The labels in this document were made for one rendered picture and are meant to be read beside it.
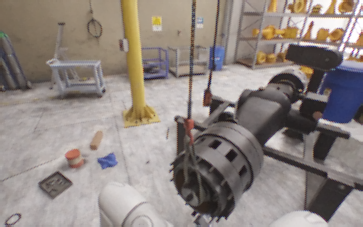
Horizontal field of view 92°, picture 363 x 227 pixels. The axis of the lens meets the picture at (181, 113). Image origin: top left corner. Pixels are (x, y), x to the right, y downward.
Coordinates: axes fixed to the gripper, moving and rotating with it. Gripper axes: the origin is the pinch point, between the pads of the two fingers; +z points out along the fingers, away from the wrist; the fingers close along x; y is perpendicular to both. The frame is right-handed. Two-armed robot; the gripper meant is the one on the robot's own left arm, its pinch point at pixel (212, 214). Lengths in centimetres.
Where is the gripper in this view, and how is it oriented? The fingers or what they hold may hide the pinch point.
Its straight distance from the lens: 138.2
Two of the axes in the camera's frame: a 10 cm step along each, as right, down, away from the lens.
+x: 5.8, 8.1, -1.1
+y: -5.1, 4.6, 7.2
